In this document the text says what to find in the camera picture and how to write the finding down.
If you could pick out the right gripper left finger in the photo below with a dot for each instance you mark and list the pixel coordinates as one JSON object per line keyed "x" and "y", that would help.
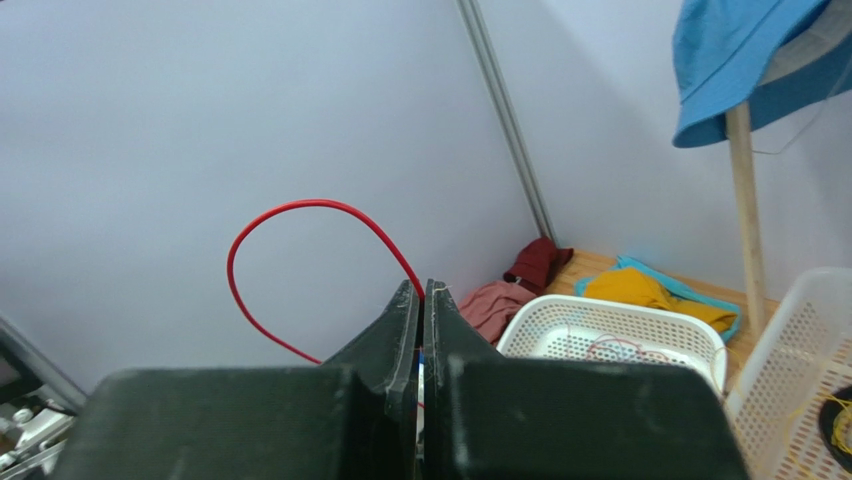
{"x": 351, "y": 417}

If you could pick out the wooden pole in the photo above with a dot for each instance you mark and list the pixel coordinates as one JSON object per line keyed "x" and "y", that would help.
{"x": 739, "y": 133}

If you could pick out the light blue bucket hat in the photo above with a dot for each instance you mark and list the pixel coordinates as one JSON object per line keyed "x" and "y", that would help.
{"x": 777, "y": 56}

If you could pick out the metal corner rail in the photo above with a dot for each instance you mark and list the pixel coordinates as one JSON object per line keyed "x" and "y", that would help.
{"x": 476, "y": 28}

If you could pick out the rectangular white plastic basket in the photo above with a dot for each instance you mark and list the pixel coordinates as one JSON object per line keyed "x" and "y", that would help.
{"x": 781, "y": 406}

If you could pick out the teal cloth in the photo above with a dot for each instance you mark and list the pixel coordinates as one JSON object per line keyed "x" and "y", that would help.
{"x": 666, "y": 279}

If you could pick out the rounded white plastic basket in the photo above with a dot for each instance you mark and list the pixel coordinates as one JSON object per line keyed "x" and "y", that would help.
{"x": 562, "y": 327}

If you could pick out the maroon cloth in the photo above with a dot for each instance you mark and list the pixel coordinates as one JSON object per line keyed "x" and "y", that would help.
{"x": 538, "y": 264}

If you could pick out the pink cloth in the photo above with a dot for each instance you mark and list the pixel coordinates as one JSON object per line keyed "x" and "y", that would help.
{"x": 489, "y": 309}

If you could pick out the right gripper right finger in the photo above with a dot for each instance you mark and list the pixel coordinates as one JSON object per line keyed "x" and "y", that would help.
{"x": 491, "y": 417}

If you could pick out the orange cloth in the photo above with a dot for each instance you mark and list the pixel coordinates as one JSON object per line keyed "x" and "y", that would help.
{"x": 646, "y": 293}

